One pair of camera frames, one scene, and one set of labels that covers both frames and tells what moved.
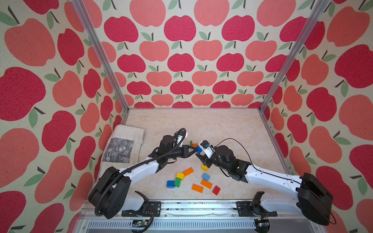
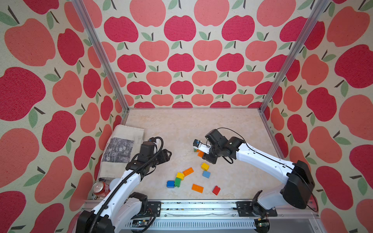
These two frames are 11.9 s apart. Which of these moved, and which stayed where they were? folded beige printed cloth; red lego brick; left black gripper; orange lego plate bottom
Moved: left black gripper
Stayed: red lego brick; folded beige printed cloth; orange lego plate bottom
